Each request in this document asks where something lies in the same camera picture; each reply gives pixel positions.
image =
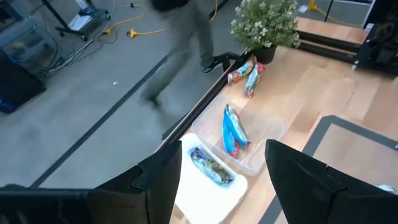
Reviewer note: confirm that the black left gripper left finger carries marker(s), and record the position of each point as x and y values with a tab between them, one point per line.
93	208

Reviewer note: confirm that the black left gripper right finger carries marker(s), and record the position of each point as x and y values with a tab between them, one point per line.
326	202

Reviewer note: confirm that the silver white granola bar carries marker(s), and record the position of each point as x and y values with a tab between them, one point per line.
387	188

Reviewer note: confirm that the blue red-ended granola bar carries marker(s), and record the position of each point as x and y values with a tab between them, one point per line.
228	140
237	127

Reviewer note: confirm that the dark blue granola bar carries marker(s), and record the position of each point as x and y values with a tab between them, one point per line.
211	168

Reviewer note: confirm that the red multicolour granola bar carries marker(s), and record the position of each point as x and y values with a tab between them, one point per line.
253	79
241	73

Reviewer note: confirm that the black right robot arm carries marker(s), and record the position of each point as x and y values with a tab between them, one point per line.
382	46

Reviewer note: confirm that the clear plastic bin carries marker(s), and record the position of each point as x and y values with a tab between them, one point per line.
267	130

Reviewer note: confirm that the white plastic bin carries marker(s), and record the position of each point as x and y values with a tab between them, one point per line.
202	202

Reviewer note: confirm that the black case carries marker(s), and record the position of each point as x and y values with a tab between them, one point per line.
18	84

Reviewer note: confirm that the grey metal rack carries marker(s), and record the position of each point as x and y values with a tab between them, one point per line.
25	40

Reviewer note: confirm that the white-flowered plant in black pot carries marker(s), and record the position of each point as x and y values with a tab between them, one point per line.
264	25

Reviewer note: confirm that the black wheeled cart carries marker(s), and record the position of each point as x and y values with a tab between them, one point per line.
93	15

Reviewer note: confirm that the person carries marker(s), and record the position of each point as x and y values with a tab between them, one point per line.
186	31

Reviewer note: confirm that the black aluminium table frame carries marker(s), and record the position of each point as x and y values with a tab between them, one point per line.
202	99

